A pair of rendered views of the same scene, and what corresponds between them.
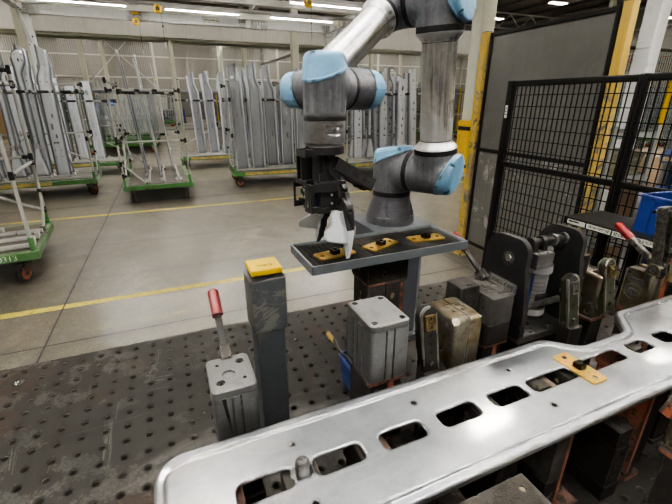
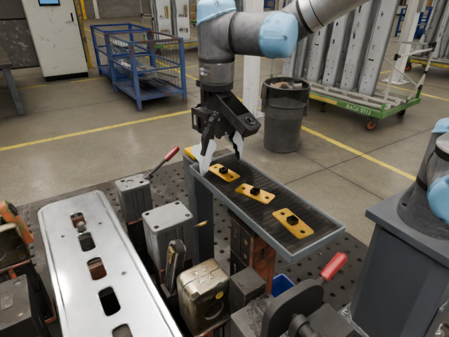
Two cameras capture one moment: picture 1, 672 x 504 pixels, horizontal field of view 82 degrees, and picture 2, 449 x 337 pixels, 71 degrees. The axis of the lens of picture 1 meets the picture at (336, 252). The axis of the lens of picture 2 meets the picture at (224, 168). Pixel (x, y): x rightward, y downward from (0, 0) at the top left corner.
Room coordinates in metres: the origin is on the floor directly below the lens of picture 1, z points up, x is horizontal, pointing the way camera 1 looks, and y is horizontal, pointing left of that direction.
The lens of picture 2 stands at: (0.64, -0.64, 1.55)
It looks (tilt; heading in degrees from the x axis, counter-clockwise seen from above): 30 degrees down; 80
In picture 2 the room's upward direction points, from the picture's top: straight up
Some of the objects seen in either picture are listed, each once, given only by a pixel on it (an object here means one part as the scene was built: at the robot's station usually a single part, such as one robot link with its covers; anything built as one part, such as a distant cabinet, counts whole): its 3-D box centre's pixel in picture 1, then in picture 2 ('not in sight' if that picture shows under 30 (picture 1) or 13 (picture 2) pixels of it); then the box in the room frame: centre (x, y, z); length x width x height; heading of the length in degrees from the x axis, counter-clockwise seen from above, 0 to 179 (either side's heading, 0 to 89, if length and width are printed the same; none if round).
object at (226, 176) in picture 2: (334, 251); (223, 170); (0.74, 0.00, 1.17); 0.08 x 0.04 x 0.01; 122
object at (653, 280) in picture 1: (628, 327); not in sight; (0.92, -0.80, 0.88); 0.07 x 0.06 x 0.35; 24
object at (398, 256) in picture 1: (380, 246); (255, 194); (0.80, -0.10, 1.16); 0.37 x 0.14 x 0.02; 114
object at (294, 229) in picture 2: (425, 236); (292, 220); (0.84, -0.21, 1.17); 0.08 x 0.04 x 0.01; 109
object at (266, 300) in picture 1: (270, 365); (201, 217); (0.69, 0.14, 0.92); 0.08 x 0.08 x 0.44; 24
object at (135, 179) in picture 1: (152, 138); not in sight; (6.77, 3.08, 0.88); 1.91 x 1.00 x 1.76; 24
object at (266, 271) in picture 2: (376, 337); (251, 269); (0.80, -0.10, 0.92); 0.10 x 0.08 x 0.45; 114
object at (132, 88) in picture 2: not in sight; (145, 67); (0.24, 4.59, 0.47); 1.20 x 0.80 x 0.95; 114
